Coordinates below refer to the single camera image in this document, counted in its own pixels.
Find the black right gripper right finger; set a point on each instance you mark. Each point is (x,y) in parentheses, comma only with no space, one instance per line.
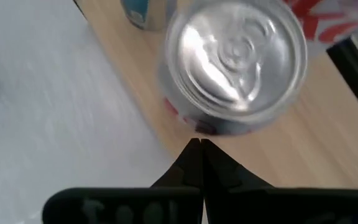
(259,205)

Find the silver red Diet Coke can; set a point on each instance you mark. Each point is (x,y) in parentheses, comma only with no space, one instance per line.
(322,18)
(235,62)

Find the blue silver beverage can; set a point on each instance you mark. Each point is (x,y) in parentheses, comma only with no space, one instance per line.
(145,12)

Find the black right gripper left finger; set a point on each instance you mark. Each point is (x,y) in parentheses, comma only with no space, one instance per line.
(154,205)

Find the wooden shelf board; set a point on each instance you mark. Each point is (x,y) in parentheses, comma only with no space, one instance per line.
(291,149)

